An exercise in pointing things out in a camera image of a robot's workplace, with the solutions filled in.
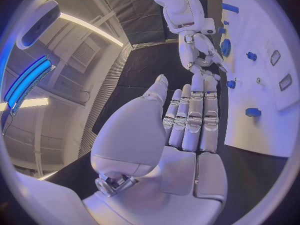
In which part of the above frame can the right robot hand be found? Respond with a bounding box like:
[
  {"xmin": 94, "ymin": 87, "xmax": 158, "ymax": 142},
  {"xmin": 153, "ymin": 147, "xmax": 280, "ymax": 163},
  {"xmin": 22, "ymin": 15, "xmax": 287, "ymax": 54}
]
[{"xmin": 178, "ymin": 29, "xmax": 230, "ymax": 81}]

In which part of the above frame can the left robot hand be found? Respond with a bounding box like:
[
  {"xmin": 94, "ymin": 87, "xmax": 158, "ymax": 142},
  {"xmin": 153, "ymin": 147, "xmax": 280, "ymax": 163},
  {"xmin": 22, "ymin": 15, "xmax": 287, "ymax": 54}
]
[{"xmin": 82, "ymin": 73, "xmax": 229, "ymax": 225}]

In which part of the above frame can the white task board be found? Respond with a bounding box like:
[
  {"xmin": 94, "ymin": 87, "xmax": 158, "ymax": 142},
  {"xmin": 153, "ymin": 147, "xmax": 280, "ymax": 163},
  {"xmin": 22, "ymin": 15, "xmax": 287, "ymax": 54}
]
[{"xmin": 219, "ymin": 0, "xmax": 298, "ymax": 159}]

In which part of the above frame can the blue gear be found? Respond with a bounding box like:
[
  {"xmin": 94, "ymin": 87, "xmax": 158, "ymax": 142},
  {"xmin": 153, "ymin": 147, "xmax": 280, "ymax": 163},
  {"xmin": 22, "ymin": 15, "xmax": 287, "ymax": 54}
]
[{"xmin": 220, "ymin": 38, "xmax": 232, "ymax": 58}]

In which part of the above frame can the long blue cylinder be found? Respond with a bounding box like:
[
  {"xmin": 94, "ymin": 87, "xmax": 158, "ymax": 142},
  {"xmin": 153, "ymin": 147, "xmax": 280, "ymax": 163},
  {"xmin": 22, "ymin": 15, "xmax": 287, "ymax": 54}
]
[{"xmin": 221, "ymin": 2, "xmax": 240, "ymax": 14}]

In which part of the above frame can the glowing light bar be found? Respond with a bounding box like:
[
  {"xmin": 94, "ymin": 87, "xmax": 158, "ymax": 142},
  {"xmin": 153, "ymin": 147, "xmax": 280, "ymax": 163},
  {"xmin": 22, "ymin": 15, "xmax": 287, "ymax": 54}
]
[{"xmin": 3, "ymin": 53, "xmax": 57, "ymax": 117}]

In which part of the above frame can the white pod with dark face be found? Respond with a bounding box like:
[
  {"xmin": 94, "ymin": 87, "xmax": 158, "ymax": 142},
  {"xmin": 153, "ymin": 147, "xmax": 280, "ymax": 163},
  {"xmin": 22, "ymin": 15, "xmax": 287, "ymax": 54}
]
[{"xmin": 15, "ymin": 0, "xmax": 62, "ymax": 51}]

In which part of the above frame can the thin black cable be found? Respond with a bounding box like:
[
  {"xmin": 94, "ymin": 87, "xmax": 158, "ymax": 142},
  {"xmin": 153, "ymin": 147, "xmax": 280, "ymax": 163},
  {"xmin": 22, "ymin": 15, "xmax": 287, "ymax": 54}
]
[{"xmin": 1, "ymin": 113, "xmax": 15, "ymax": 136}]

